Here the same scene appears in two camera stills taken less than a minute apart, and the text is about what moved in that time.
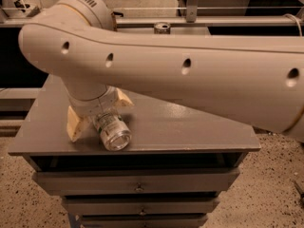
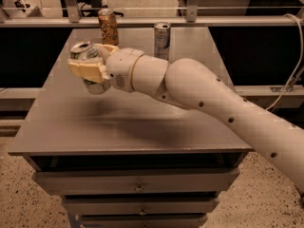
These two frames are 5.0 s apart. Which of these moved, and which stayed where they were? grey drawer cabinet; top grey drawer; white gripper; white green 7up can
Moved: white gripper; white green 7up can
Stayed: grey drawer cabinet; top grey drawer
